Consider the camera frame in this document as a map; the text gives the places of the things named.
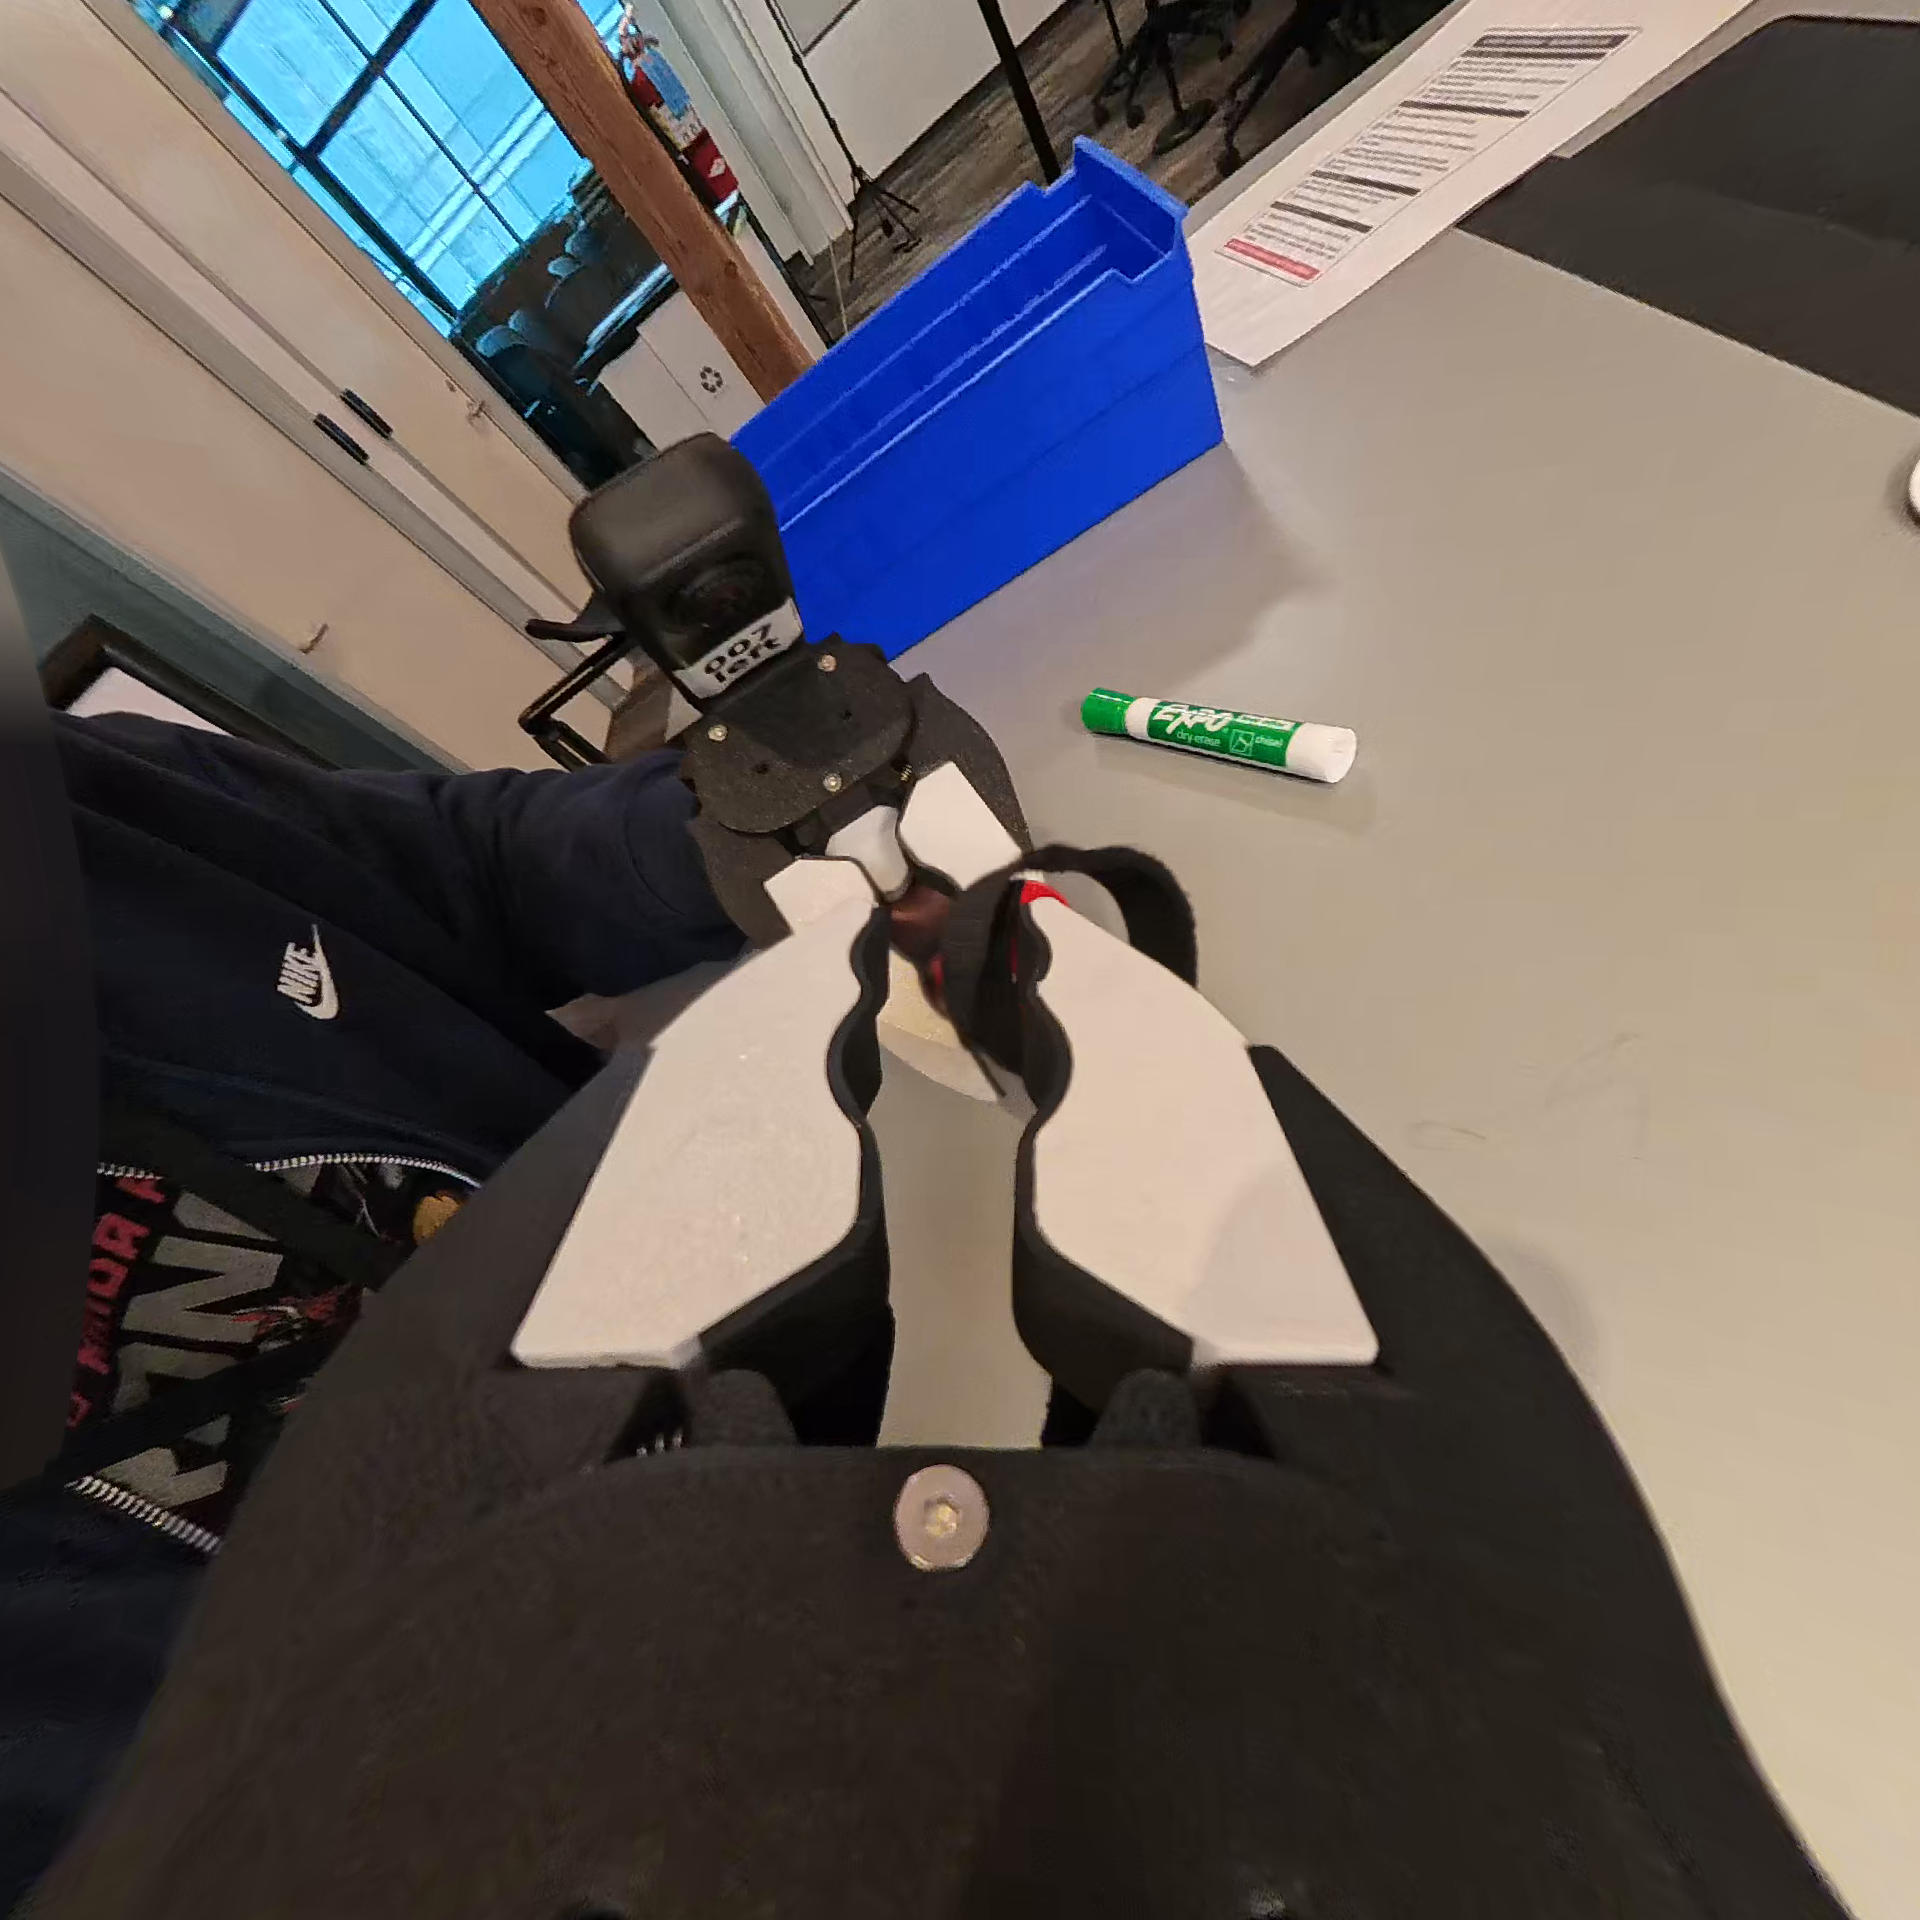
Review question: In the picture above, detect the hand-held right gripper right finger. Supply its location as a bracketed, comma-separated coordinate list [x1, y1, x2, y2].
[1015, 893, 1381, 1374]

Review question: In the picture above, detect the printed paper sheet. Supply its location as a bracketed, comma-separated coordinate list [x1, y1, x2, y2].
[1186, 0, 1743, 368]

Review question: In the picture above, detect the large blue plastic bin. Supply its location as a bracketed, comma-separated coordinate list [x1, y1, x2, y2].
[732, 139, 1226, 660]

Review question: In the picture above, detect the red fire extinguisher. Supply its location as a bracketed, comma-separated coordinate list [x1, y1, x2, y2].
[618, 18, 737, 212]

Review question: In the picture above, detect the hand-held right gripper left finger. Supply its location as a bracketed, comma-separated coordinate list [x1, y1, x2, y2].
[511, 901, 892, 1374]

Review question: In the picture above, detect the green marker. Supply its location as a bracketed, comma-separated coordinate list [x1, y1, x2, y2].
[1080, 685, 1362, 789]

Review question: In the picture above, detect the black velcro strap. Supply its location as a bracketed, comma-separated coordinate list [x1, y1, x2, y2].
[901, 848, 1205, 1021]

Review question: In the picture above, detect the black office chair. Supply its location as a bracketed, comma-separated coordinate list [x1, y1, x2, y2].
[526, 586, 674, 768]

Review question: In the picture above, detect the white waste cabinet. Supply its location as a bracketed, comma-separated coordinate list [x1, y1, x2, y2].
[600, 284, 769, 453]

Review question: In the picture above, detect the person's left forearm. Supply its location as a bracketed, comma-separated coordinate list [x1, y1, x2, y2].
[453, 749, 750, 1009]

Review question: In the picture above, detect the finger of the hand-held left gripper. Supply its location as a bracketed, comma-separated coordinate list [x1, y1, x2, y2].
[901, 764, 1030, 892]
[766, 852, 1030, 1106]

